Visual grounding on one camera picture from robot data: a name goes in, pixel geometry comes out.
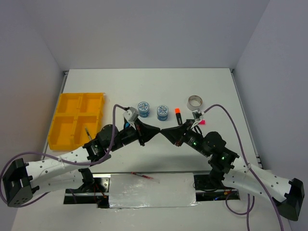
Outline blue round jar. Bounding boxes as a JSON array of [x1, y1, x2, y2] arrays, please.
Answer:
[[137, 102, 150, 117], [156, 105, 169, 121]]

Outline blue gel pen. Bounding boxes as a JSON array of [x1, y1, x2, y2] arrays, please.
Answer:
[[85, 127, 92, 141]]

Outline red gel pen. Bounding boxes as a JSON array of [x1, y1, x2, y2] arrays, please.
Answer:
[[131, 172, 160, 183]]

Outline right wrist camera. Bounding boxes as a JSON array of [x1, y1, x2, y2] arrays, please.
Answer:
[[192, 109, 205, 128]]

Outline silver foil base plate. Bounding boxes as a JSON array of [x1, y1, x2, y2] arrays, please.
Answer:
[[109, 173, 197, 208]]

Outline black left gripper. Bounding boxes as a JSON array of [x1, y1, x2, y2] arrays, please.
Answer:
[[109, 117, 160, 152]]

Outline orange capped black highlighter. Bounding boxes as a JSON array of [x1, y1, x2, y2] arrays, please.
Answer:
[[175, 108, 183, 125]]

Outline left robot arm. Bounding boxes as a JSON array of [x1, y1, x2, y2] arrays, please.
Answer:
[[0, 120, 160, 207]]

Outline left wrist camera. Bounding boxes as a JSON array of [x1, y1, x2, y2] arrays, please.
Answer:
[[123, 107, 139, 129]]

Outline yellow compartment tray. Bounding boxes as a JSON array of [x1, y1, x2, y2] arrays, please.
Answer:
[[48, 93, 105, 151]]

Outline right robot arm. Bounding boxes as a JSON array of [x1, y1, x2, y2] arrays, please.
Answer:
[[161, 122, 305, 221]]

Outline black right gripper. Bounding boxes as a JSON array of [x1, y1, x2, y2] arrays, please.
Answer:
[[160, 119, 210, 157]]

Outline white tape roll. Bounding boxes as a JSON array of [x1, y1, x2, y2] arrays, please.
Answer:
[[187, 95, 203, 111]]

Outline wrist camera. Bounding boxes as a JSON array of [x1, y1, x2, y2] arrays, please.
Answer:
[[192, 109, 205, 128], [123, 107, 139, 129]]

